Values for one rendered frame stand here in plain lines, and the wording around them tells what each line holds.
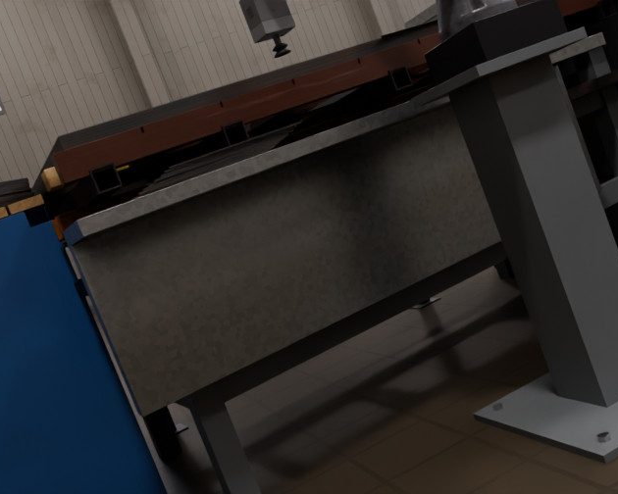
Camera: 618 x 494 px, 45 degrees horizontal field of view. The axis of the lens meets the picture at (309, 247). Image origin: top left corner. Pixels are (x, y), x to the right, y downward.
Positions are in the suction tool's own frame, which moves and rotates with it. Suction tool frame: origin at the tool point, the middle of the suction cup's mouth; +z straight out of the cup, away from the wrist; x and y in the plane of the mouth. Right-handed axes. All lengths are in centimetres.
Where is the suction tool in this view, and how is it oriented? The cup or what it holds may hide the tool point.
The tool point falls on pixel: (283, 54)
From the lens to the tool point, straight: 178.9
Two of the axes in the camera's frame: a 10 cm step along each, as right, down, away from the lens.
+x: 4.8, -1.1, -8.7
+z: 3.6, 9.3, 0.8
